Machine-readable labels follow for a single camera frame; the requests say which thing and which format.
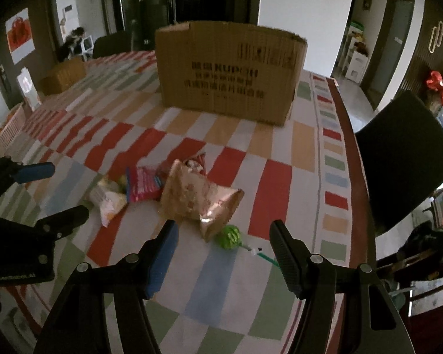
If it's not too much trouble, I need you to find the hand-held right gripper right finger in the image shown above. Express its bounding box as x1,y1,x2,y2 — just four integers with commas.
269,219,410,354

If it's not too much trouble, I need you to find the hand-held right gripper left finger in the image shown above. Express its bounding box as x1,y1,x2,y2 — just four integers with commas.
33,219,180,354

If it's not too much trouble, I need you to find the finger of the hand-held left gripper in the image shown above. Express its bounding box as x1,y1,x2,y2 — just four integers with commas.
33,204,90,243
0,157,56,207

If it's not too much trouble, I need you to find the small beige snack packet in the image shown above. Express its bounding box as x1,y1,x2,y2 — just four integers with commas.
89,179,128,227

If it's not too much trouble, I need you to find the green lollipop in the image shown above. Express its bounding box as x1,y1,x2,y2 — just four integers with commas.
216,224,281,266

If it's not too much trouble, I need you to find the large beige snack bag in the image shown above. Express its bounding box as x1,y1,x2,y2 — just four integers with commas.
159,160,245,243

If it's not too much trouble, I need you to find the pink snack packet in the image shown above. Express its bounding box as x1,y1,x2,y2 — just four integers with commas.
126,165,167,203

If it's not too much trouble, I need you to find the brown cardboard box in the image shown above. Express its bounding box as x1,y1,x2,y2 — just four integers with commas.
155,21,309,127

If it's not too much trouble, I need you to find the white plastic basket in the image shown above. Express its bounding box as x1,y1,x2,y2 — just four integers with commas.
0,103,26,146

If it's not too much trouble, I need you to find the striped colourful tablecloth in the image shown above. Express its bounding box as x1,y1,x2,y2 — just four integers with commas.
0,50,377,354

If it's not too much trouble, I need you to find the woven wicker box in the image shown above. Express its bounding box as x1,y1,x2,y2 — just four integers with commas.
40,59,87,94

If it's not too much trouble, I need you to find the small red white packet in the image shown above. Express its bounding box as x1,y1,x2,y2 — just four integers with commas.
183,152,207,177

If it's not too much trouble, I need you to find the small white appliance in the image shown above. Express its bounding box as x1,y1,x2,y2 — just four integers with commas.
79,35,95,60

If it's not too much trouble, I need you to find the dark plush figure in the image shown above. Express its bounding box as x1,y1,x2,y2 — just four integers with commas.
57,27,85,61

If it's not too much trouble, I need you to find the wooden chair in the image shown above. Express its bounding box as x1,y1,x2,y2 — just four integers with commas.
377,221,443,318

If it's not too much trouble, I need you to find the red white door poster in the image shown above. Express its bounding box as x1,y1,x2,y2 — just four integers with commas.
5,7,35,63

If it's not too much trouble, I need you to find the dark brown door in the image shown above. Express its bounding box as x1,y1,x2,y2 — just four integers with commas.
0,0,60,107

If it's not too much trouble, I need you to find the dark upholstered chair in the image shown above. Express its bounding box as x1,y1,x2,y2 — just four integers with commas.
354,90,443,237
92,31,133,60

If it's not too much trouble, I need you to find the white storage shelf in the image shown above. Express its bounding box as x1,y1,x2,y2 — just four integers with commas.
341,22,370,82

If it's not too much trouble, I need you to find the slatted wooden cabinet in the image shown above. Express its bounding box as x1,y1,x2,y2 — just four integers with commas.
399,0,443,107

